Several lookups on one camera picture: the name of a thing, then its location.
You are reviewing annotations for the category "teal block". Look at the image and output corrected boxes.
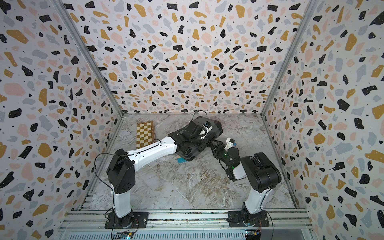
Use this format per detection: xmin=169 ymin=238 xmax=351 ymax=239
xmin=177 ymin=158 xmax=186 ymax=164

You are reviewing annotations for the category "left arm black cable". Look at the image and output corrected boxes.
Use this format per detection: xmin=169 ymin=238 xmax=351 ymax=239
xmin=93 ymin=109 xmax=211 ymax=238

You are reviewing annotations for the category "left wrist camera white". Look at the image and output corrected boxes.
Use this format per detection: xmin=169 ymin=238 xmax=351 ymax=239
xmin=200 ymin=121 xmax=213 ymax=140

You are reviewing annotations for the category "right circuit board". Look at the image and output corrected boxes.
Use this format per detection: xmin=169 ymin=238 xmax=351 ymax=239
xmin=245 ymin=230 xmax=262 ymax=240

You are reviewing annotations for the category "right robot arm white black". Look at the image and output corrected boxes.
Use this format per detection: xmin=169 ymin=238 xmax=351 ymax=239
xmin=209 ymin=139 xmax=282 ymax=228

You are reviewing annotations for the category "metal corner frame post left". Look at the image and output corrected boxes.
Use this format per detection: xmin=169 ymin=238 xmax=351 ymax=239
xmin=52 ymin=0 xmax=124 ymax=117

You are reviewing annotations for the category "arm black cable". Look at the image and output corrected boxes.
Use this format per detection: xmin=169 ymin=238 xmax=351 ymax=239
xmin=260 ymin=191 xmax=274 ymax=240
xmin=93 ymin=109 xmax=211 ymax=238

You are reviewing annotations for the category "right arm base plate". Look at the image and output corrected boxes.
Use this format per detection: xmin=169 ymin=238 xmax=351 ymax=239
xmin=227 ymin=210 xmax=270 ymax=228

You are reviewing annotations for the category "metal corner frame post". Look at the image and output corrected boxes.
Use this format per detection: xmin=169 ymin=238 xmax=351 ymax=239
xmin=52 ymin=0 xmax=124 ymax=117
xmin=261 ymin=0 xmax=319 ymax=118

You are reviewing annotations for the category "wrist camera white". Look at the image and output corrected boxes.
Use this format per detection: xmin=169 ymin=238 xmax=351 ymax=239
xmin=200 ymin=121 xmax=213 ymax=140
xmin=225 ymin=138 xmax=237 ymax=150

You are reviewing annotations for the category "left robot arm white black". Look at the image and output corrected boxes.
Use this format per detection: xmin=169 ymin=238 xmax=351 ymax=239
xmin=107 ymin=121 xmax=213 ymax=220

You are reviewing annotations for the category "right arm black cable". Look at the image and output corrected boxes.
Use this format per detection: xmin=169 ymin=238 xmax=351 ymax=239
xmin=260 ymin=191 xmax=274 ymax=240

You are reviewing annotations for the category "wooden chess board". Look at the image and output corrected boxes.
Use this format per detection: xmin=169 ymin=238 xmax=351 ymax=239
xmin=136 ymin=121 xmax=156 ymax=149

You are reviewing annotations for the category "aluminium mounting rail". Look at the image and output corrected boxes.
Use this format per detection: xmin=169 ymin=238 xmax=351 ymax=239
xmin=58 ymin=209 xmax=317 ymax=240

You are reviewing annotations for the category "metal corner frame post right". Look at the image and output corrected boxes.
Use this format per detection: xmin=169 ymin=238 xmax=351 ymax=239
xmin=261 ymin=0 xmax=319 ymax=118

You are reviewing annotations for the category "circuit board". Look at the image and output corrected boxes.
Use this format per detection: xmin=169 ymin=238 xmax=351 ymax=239
xmin=112 ymin=232 xmax=134 ymax=240
xmin=245 ymin=230 xmax=262 ymax=240

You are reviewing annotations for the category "dark grey poker case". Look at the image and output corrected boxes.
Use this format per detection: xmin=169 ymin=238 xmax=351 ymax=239
xmin=168 ymin=117 xmax=223 ymax=162

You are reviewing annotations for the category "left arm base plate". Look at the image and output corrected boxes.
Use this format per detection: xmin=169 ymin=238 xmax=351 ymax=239
xmin=105 ymin=212 xmax=149 ymax=229

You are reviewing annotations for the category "left circuit board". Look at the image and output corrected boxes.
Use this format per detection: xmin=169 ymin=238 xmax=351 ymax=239
xmin=112 ymin=232 xmax=134 ymax=240

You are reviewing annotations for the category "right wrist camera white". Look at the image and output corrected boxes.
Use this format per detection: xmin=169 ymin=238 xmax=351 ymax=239
xmin=225 ymin=138 xmax=237 ymax=150

